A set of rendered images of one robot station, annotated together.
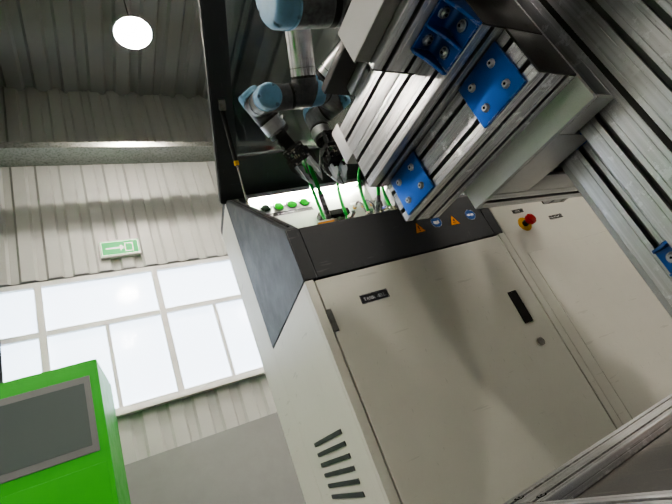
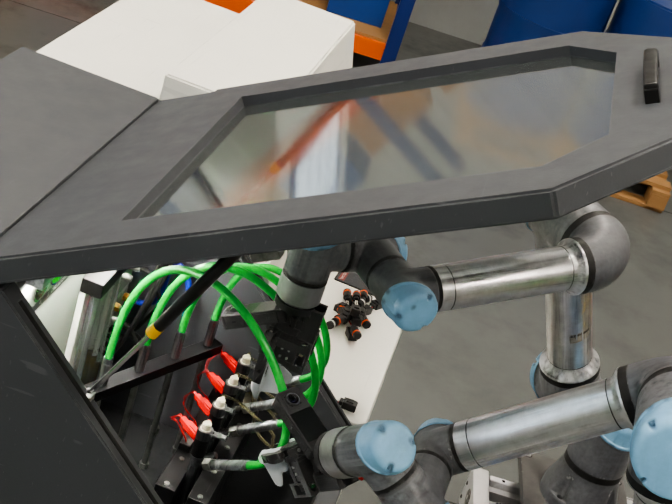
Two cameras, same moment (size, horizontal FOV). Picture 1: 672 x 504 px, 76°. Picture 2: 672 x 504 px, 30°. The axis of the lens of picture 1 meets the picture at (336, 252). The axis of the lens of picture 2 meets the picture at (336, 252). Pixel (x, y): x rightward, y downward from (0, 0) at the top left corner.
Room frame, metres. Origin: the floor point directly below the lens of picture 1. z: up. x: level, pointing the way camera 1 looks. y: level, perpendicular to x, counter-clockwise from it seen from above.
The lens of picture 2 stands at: (0.44, 1.38, 2.43)
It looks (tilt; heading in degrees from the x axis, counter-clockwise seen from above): 27 degrees down; 300
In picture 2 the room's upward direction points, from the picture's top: 19 degrees clockwise
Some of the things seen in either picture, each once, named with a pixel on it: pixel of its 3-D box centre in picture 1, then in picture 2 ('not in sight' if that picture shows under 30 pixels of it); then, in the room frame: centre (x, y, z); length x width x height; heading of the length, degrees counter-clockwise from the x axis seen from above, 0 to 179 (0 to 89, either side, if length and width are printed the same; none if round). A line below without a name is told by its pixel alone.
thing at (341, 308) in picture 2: not in sight; (357, 310); (1.62, -0.82, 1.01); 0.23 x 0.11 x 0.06; 116
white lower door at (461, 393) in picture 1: (471, 367); not in sight; (1.20, -0.21, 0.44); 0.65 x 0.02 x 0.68; 116
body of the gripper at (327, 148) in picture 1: (330, 149); (291, 329); (1.35, -0.13, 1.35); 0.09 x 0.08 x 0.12; 26
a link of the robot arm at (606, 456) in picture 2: not in sight; (607, 430); (0.95, -0.67, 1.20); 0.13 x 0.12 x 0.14; 154
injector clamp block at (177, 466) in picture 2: not in sight; (202, 471); (1.48, -0.21, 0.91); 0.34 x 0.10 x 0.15; 116
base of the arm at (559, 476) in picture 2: not in sight; (586, 479); (0.94, -0.67, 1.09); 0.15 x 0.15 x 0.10
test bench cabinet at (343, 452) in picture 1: (431, 407); not in sight; (1.46, -0.08, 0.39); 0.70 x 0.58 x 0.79; 116
